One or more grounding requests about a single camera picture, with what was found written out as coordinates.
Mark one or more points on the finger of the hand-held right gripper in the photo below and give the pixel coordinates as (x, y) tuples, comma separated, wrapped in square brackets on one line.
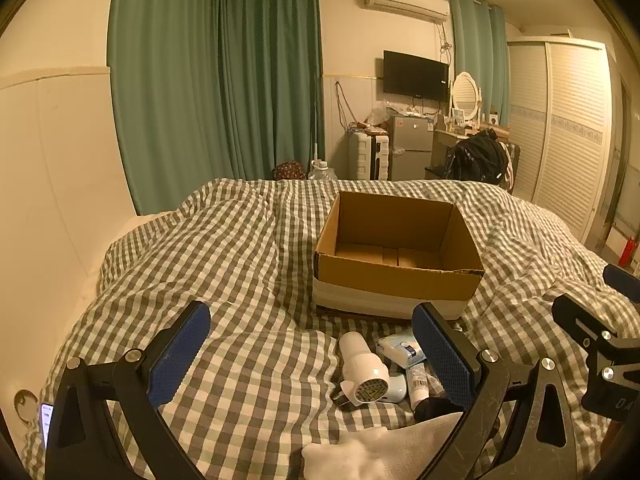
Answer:
[(575, 316), (621, 280)]

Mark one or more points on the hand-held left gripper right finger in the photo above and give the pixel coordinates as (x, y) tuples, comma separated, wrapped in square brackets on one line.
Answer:
[(444, 360)]

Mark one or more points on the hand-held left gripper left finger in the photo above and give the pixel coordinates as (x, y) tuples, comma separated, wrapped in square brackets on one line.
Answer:
[(181, 355)]

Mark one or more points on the white cream tube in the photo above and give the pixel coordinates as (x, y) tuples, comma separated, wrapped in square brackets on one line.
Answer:
[(418, 383)]

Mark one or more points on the black sock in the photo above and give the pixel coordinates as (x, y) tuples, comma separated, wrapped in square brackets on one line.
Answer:
[(435, 408)]

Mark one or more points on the blue tissue pack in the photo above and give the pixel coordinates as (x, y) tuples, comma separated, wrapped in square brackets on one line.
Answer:
[(395, 348)]

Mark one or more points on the white hair dryer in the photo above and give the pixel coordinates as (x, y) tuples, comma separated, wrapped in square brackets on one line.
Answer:
[(361, 360)]

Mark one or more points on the brown cardboard box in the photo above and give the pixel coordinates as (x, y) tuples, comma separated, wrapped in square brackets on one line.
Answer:
[(400, 285)]

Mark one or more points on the white sock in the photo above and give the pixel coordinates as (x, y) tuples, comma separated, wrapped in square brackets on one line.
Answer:
[(390, 451)]

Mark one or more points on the red fire extinguisher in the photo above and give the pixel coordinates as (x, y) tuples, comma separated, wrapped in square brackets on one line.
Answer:
[(628, 252)]

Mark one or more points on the checkered blanket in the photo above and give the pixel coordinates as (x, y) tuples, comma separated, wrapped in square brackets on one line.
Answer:
[(225, 270)]

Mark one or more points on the smartphone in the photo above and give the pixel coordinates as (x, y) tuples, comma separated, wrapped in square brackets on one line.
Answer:
[(46, 427)]

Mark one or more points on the white louvred wardrobe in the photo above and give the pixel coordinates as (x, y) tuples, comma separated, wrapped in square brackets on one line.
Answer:
[(565, 130)]

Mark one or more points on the black backpack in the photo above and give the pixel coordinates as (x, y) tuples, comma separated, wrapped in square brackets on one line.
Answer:
[(477, 160)]

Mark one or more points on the brown patterned bag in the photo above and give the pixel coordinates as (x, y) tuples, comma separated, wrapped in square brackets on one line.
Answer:
[(289, 171)]

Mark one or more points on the wooden dresser table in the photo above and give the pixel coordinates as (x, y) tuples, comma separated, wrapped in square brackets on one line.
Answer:
[(445, 142)]

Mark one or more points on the silver fridge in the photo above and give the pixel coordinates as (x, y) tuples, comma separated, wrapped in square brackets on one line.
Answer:
[(410, 145)]

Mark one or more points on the white suitcase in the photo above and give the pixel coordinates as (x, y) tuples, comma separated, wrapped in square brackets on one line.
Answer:
[(364, 157)]

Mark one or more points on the clear water jug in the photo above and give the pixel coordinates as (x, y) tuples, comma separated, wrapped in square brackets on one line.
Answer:
[(321, 172)]

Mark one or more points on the white oval mirror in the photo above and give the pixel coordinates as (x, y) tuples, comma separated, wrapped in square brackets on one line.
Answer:
[(465, 92)]

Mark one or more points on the clear plastic bag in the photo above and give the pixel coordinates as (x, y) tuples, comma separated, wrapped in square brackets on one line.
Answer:
[(377, 114)]

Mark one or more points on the narrow green curtain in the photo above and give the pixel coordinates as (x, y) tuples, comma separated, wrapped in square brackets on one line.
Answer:
[(475, 60)]

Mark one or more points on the wide green curtain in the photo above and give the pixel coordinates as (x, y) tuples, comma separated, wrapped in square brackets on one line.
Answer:
[(210, 85)]

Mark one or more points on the white air conditioner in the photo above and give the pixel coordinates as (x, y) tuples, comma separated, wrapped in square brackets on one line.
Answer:
[(405, 1)]

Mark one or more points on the black wall television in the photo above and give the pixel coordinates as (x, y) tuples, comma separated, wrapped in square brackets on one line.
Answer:
[(414, 76)]

